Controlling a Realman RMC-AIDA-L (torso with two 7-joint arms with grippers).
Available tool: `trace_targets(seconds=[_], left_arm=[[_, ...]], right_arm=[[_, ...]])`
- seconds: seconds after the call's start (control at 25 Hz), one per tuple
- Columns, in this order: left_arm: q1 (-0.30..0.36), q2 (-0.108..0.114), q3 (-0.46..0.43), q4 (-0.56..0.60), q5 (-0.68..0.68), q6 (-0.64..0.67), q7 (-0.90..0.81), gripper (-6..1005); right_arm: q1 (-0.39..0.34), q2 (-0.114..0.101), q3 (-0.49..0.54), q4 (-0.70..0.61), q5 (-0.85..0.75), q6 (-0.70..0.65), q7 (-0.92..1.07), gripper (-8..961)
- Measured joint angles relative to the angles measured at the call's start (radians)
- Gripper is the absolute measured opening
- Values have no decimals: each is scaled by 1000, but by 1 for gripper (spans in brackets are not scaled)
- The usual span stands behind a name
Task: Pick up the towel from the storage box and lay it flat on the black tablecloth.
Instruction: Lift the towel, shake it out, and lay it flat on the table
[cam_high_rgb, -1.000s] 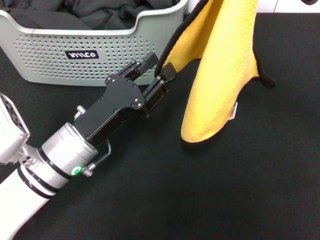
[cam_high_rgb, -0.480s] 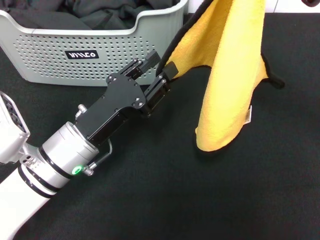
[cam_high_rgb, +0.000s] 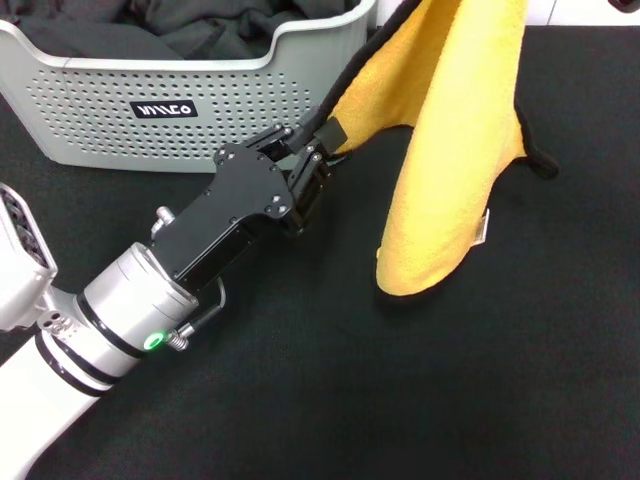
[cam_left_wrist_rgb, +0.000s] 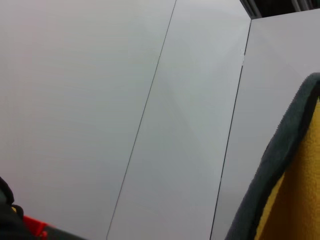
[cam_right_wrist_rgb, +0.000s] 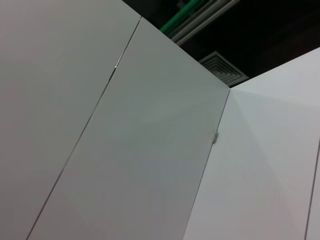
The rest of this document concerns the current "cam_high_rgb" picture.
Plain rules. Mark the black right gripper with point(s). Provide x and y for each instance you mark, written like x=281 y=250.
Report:
x=625 y=2

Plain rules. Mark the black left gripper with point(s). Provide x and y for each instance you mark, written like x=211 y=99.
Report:
x=240 y=190

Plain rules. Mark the yellow and grey towel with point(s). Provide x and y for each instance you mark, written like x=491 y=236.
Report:
x=450 y=150

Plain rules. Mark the grey perforated storage box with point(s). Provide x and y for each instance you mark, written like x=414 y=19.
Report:
x=100 y=135

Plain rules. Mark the black tablecloth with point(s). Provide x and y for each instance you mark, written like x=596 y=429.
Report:
x=400 y=400

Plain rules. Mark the black cloth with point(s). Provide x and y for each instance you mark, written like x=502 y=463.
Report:
x=150 y=25

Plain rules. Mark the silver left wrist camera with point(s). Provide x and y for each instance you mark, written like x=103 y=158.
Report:
x=20 y=260

